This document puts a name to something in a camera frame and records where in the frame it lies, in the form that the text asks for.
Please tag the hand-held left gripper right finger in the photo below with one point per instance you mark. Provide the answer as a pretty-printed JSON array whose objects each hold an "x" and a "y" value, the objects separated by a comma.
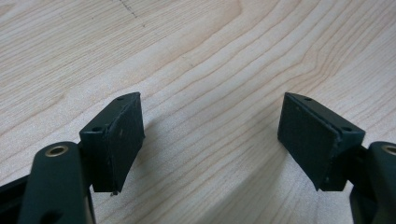
[{"x": 314, "y": 140}]

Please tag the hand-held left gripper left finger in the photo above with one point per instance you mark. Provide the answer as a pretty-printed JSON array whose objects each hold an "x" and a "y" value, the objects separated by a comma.
[{"x": 113, "y": 143}]

